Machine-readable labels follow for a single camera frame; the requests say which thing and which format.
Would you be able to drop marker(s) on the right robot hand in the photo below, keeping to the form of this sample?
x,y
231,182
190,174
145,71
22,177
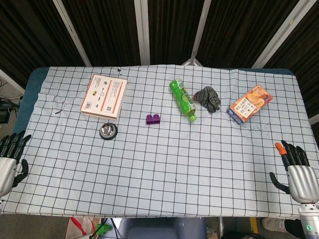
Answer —
x,y
302,183

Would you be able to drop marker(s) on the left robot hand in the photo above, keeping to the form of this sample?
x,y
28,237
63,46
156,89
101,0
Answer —
x,y
6,173

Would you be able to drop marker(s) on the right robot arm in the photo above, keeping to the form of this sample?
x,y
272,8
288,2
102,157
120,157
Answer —
x,y
310,221

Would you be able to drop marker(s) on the white shoe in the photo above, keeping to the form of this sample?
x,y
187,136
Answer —
x,y
272,224

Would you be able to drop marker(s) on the red white bag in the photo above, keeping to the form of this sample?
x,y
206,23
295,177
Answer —
x,y
78,227

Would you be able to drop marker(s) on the orange snack package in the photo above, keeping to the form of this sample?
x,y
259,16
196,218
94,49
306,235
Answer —
x,y
249,104

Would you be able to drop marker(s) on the small metal bowl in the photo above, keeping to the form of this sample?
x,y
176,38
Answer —
x,y
108,131

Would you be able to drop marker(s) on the green plastic object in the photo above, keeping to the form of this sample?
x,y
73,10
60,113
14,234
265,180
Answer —
x,y
103,228

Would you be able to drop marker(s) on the pink white flat box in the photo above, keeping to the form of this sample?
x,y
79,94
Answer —
x,y
104,97

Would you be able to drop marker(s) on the grey striped cloth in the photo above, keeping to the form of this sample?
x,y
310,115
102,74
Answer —
x,y
208,98

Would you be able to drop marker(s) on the checkered tablecloth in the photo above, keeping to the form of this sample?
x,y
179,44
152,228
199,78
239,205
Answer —
x,y
159,159

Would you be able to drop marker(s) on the green plastic bottle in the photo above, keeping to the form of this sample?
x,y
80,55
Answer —
x,y
184,99

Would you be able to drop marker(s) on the grey blue chair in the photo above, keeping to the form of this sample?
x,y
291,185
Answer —
x,y
162,228

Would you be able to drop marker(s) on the purple toy brick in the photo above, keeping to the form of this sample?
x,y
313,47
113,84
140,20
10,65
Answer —
x,y
152,119

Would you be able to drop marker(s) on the white folding screen frame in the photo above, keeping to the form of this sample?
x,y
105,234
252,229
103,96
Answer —
x,y
143,32

